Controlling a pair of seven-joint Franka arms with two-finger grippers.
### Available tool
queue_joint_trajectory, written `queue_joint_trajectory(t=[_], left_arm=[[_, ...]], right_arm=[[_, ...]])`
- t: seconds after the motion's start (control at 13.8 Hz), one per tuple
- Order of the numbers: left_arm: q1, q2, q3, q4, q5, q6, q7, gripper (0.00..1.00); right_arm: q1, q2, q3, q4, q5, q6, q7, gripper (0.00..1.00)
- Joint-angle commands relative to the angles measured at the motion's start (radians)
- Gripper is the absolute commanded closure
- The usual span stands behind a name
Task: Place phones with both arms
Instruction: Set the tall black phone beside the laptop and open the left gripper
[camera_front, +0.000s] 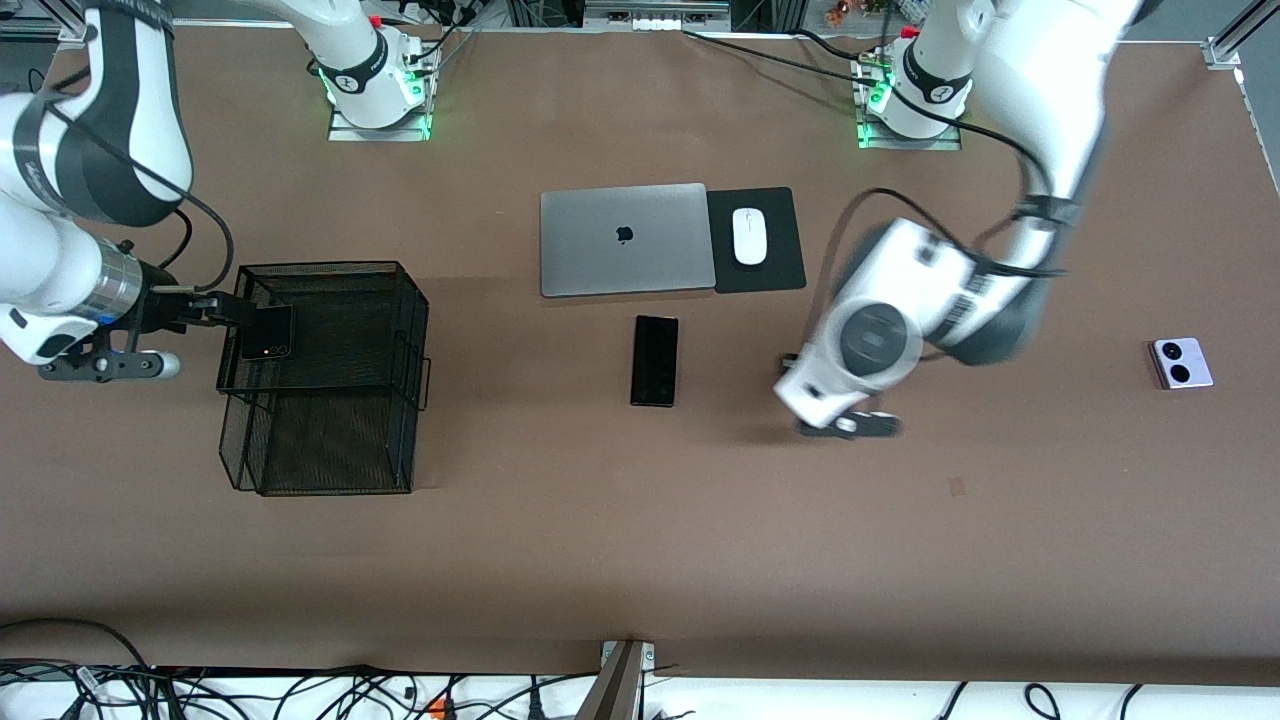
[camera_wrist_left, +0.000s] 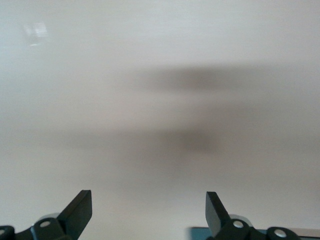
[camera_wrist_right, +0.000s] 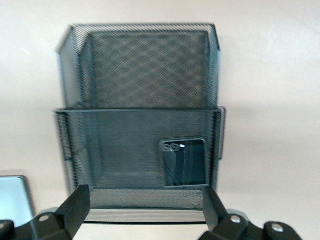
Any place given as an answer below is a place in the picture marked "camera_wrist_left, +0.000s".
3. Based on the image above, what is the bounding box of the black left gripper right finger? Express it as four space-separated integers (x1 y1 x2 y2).
205 191 301 240

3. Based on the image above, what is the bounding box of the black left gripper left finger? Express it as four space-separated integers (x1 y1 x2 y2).
0 189 93 240

